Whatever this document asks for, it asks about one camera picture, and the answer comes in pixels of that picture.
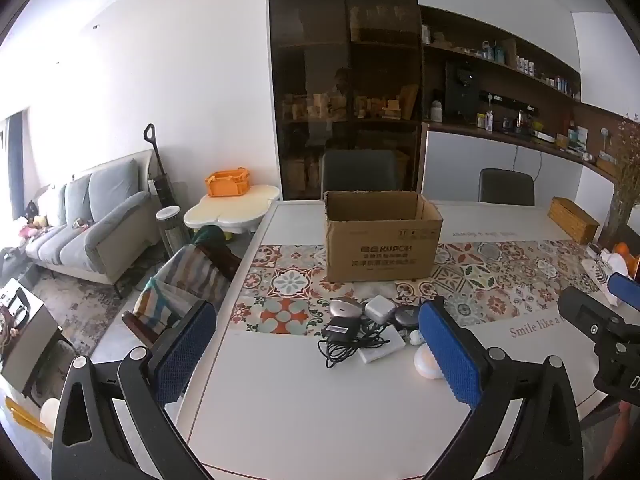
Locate orange plastic crate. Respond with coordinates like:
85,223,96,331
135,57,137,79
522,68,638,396
205,167,251,197

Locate vase with dried flowers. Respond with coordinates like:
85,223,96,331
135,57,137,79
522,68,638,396
597,115,640,251

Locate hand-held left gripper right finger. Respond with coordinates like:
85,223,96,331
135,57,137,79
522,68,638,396
417,296,585,480

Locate black power adapter with cable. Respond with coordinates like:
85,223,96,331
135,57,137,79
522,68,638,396
317,317,401,370

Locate white flower-shaped low table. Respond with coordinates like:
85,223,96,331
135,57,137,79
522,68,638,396
183,185,281,235

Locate white plastic bag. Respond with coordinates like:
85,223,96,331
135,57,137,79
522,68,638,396
582,250,628,303

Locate patterned table runner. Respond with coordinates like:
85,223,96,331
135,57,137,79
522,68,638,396
231,240,608,336

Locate dark green cloth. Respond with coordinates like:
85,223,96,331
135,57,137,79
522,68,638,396
192,225,229,252

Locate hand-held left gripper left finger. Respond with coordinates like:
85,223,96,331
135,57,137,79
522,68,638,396
51,300,218,480

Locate dark glass display cabinet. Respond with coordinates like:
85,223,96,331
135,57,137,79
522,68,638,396
267,0,426,201

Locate dark grey round case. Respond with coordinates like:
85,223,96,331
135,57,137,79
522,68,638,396
392,305,426,332

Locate dark blue curtain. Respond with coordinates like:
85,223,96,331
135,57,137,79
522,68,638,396
0,110,24,221

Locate brown cardboard box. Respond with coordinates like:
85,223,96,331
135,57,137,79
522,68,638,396
322,190,444,284

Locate silver oval case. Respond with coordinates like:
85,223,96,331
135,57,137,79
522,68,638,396
328,297,366,320

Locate grey patterned rug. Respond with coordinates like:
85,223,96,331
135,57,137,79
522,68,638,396
30,260,166,356

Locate brown wooden chair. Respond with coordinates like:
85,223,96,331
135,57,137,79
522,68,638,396
122,240,243,348

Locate woven tissue box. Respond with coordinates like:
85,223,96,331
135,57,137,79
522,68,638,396
547,196,601,244

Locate white power charger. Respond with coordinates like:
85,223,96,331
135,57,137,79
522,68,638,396
364,295,398,324

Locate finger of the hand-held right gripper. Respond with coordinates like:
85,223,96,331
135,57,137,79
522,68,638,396
607,272,640,307
557,286,627,342

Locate round white lamp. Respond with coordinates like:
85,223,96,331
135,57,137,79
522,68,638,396
413,342,443,381

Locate black upright vacuum cleaner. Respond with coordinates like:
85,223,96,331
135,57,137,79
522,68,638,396
143,123,183,209

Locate silver cylindrical appliance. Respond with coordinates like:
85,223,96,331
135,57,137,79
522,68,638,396
155,208,191,261

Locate grey sofa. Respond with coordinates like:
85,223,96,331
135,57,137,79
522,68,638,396
25,157,161,286

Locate dark grey dining chair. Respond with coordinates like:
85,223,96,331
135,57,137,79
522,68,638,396
320,149,401,201
477,168,536,207

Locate white box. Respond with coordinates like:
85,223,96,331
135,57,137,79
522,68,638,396
356,330,406,364

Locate black wall-mounted appliance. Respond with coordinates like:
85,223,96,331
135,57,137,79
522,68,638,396
444,60,481,123

